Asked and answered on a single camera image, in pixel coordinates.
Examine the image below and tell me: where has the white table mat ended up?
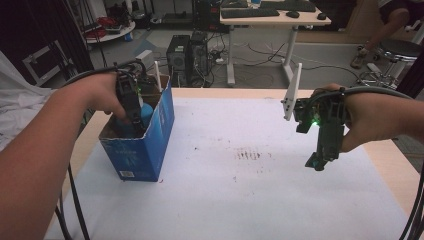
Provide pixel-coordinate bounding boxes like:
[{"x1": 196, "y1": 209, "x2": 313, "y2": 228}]
[{"x1": 44, "y1": 96, "x2": 411, "y2": 240}]

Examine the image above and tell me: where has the black hanging cable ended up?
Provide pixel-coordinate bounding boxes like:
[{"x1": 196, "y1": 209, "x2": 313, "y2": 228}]
[{"x1": 66, "y1": 163, "x2": 91, "y2": 240}]

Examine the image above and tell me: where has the blue bottle with white cap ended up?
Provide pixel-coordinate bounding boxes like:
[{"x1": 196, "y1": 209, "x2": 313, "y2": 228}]
[{"x1": 114, "y1": 101, "x2": 155, "y2": 138}]

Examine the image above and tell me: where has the black keyboard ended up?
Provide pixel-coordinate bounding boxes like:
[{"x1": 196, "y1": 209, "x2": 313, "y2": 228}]
[
  {"x1": 259, "y1": 0, "x2": 317, "y2": 14},
  {"x1": 220, "y1": 8, "x2": 281, "y2": 20}
]

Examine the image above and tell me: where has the white metal frame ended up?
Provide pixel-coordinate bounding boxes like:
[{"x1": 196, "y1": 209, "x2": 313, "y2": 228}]
[{"x1": 22, "y1": 39, "x2": 73, "y2": 86}]

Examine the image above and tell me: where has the grey hanging cable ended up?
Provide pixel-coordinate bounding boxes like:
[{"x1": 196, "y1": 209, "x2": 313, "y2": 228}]
[{"x1": 54, "y1": 189, "x2": 73, "y2": 240}]

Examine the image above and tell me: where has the white cloth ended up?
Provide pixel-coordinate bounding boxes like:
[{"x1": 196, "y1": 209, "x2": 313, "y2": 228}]
[{"x1": 0, "y1": 49, "x2": 58, "y2": 152}]

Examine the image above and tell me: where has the round white table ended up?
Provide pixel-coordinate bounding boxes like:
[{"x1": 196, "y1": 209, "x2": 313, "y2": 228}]
[{"x1": 83, "y1": 16, "x2": 137, "y2": 45}]

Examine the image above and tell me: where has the right hand-held gripper cable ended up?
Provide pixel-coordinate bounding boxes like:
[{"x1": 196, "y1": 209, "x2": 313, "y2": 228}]
[{"x1": 309, "y1": 85, "x2": 414, "y2": 101}]

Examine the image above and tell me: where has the wooden desk with white legs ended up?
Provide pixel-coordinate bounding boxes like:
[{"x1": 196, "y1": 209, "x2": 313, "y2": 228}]
[{"x1": 219, "y1": 0, "x2": 332, "y2": 88}]

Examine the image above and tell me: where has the black computer case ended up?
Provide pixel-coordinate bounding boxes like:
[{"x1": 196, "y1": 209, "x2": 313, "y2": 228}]
[{"x1": 193, "y1": 0, "x2": 223, "y2": 34}]

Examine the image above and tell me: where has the red cable coil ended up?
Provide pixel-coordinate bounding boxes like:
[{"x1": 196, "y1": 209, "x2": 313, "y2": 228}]
[{"x1": 87, "y1": 16, "x2": 118, "y2": 39}]

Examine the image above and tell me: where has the dark curtain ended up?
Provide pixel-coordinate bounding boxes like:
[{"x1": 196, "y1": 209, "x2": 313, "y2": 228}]
[{"x1": 0, "y1": 0, "x2": 95, "y2": 88}]

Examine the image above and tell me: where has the black frame post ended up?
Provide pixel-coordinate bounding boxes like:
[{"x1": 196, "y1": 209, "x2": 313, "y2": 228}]
[{"x1": 396, "y1": 49, "x2": 424, "y2": 100}]

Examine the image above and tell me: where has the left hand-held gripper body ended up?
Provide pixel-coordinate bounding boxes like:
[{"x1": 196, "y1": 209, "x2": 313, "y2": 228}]
[{"x1": 114, "y1": 60, "x2": 163, "y2": 118}]

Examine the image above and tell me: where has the black round stool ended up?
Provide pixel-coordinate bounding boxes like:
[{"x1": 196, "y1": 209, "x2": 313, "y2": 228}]
[{"x1": 357, "y1": 39, "x2": 423, "y2": 90}]

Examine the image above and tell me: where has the person's right hand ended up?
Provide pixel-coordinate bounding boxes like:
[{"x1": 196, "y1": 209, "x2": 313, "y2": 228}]
[{"x1": 311, "y1": 83, "x2": 407, "y2": 154}]

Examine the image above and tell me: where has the blue cardboard box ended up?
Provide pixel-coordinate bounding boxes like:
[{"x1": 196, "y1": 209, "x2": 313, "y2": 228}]
[{"x1": 98, "y1": 74, "x2": 176, "y2": 183}]

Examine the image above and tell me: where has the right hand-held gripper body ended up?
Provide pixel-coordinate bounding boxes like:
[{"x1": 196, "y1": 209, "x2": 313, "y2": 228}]
[{"x1": 281, "y1": 62, "x2": 350, "y2": 163}]

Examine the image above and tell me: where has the bundle of black cables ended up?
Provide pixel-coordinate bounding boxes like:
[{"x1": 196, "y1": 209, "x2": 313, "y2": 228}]
[{"x1": 398, "y1": 169, "x2": 424, "y2": 240}]

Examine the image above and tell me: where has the black floor cable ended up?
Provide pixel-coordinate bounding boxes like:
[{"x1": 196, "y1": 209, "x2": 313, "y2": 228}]
[{"x1": 246, "y1": 42, "x2": 362, "y2": 80}]

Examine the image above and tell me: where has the person's left hand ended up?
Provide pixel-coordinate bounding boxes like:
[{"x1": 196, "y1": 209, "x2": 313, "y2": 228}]
[{"x1": 64, "y1": 71, "x2": 130, "y2": 123}]

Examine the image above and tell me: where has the black computer tower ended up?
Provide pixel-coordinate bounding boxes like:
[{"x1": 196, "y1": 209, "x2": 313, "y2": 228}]
[
  {"x1": 189, "y1": 31, "x2": 213, "y2": 82},
  {"x1": 165, "y1": 34, "x2": 192, "y2": 88}
]

